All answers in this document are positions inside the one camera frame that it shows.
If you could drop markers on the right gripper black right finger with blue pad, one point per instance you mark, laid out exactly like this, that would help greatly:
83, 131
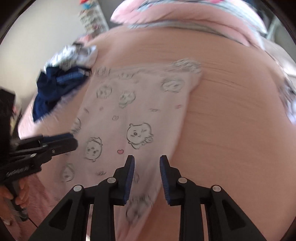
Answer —
202, 207

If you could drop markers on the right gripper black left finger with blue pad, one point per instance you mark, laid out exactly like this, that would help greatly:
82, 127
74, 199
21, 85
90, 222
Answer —
69, 219

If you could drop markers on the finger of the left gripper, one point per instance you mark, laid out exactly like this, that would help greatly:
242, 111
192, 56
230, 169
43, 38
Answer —
58, 147
59, 137

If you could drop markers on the pink cartoon print pajama pants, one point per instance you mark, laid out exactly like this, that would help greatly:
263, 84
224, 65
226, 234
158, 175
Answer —
138, 111

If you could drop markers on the navy blue garment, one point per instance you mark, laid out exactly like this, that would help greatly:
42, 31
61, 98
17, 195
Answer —
55, 83

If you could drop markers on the white grey patterned garment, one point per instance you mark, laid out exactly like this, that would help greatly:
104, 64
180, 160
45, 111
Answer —
73, 55

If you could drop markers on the white shelf rack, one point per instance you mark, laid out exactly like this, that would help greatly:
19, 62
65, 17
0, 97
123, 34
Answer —
93, 20

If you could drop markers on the red blue plush toy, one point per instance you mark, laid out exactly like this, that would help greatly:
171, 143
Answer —
87, 4

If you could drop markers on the white printed garment right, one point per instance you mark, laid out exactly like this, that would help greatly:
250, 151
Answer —
287, 96

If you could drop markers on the pink folded quilt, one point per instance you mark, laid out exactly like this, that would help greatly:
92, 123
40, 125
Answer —
235, 20

